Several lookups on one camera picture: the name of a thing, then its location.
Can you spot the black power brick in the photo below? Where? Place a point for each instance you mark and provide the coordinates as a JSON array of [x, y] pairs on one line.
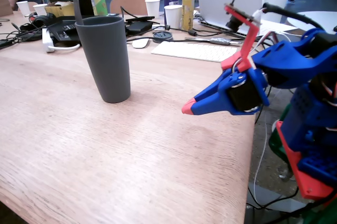
[[138, 25]]

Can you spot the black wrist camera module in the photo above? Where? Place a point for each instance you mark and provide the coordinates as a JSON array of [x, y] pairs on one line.
[[233, 22]]

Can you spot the green table clamp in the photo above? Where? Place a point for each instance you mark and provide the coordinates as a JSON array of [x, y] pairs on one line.
[[276, 142]]

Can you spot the utensil with gray tape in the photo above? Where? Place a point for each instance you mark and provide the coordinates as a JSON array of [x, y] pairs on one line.
[[218, 41]]

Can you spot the yellow drink can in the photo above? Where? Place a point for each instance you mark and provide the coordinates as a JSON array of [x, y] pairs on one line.
[[188, 13]]

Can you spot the yellow cardboard box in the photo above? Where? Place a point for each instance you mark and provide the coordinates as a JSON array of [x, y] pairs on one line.
[[61, 8]]

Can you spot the black device with buttons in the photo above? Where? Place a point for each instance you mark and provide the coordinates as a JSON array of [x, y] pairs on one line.
[[63, 28]]

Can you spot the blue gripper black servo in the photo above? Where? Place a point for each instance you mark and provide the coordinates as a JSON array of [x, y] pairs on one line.
[[243, 95]]

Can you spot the white computer mouse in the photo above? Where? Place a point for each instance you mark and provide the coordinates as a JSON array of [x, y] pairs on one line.
[[140, 43]]

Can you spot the brown cardboard box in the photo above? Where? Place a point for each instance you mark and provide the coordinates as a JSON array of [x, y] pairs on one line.
[[5, 4]]

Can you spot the white laptop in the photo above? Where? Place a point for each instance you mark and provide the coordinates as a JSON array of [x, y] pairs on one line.
[[231, 0]]

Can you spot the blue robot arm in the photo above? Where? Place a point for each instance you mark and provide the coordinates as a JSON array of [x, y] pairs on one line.
[[284, 58]]

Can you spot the black round lid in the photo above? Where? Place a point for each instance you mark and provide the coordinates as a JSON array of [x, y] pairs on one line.
[[162, 36]]

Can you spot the white keyboard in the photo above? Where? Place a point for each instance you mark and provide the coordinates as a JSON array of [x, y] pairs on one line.
[[194, 50]]

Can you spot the black headphones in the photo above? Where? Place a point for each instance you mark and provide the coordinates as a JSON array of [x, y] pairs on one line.
[[37, 21]]

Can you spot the round white table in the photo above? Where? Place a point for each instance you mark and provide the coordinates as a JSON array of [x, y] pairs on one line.
[[316, 19]]

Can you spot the gray floor plate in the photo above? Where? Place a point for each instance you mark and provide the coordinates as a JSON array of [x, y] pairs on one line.
[[273, 197]]

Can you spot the wooden chair back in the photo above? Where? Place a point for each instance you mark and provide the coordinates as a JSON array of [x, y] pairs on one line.
[[129, 4]]

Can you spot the white paper cup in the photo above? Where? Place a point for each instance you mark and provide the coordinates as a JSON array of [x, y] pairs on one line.
[[23, 8], [152, 8], [40, 9], [173, 17]]

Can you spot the red camera mount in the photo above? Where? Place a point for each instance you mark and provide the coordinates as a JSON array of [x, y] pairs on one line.
[[248, 42]]

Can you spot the tall gray cup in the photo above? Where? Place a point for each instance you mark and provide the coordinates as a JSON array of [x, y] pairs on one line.
[[105, 61]]

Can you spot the red robot base plate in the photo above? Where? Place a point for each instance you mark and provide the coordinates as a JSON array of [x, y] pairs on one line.
[[310, 184]]

